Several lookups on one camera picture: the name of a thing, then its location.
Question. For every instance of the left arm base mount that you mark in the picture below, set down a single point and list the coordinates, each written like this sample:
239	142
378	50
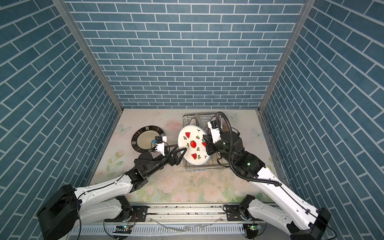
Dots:
134	214

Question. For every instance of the black rimmed mosaic plate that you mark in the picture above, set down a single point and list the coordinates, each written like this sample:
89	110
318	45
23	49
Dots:
143	139

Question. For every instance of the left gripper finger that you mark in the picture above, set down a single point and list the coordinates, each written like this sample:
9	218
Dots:
178	159
177	151

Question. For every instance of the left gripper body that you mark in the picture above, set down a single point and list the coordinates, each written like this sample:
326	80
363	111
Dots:
170	161

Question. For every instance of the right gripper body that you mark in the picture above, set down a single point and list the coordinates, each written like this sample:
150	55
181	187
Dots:
219	147

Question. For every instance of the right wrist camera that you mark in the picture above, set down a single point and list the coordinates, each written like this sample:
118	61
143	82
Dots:
216	130

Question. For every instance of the orange sunburst plate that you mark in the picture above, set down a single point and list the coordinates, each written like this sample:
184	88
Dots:
193	122

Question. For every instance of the white watermelon plate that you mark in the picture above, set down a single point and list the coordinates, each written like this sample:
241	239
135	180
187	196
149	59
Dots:
191	138

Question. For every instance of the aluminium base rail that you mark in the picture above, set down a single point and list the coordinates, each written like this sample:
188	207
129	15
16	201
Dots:
173	220

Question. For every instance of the metal wire dish rack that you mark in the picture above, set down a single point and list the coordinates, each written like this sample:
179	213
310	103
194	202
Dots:
204	119

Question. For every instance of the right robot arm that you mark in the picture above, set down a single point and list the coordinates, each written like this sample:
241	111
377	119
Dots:
294	216

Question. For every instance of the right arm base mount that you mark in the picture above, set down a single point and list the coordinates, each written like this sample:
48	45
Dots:
236	213

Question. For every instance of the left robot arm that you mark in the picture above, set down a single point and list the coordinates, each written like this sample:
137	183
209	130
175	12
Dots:
71	207

